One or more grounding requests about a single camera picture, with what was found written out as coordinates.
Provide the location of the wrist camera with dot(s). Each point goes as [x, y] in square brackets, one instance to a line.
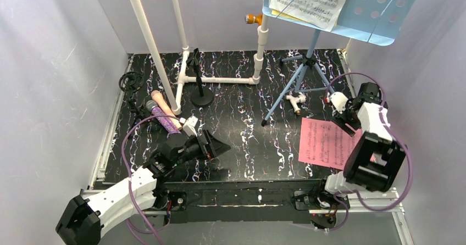
[338, 100]
[189, 125]

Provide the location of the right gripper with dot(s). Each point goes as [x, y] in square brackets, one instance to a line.
[349, 116]

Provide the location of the white sheet music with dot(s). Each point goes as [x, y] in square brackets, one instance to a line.
[313, 1]

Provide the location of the white PVC pipe frame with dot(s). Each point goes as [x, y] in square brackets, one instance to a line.
[179, 25]

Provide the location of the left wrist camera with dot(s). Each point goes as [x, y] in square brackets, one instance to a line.
[189, 125]

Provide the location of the purple glitter microphone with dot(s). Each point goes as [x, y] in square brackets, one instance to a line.
[161, 116]

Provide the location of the pink sheet music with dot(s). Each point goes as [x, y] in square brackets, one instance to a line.
[324, 143]

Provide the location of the pink microphone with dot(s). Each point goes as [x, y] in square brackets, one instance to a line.
[159, 99]

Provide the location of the black round-base microphone stand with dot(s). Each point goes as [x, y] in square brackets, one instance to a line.
[203, 96]

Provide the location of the white pipe piece brass end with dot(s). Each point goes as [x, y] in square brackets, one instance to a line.
[301, 98]

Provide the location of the orange knob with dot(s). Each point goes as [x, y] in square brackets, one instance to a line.
[253, 19]

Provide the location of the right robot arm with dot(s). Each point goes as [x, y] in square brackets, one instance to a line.
[377, 157]

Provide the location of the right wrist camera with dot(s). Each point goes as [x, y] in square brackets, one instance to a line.
[338, 100]

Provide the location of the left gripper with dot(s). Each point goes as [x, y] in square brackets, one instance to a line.
[205, 148]

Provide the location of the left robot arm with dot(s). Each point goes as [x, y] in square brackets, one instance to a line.
[87, 220]

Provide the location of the yellow sheet music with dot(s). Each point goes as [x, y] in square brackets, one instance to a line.
[318, 17]

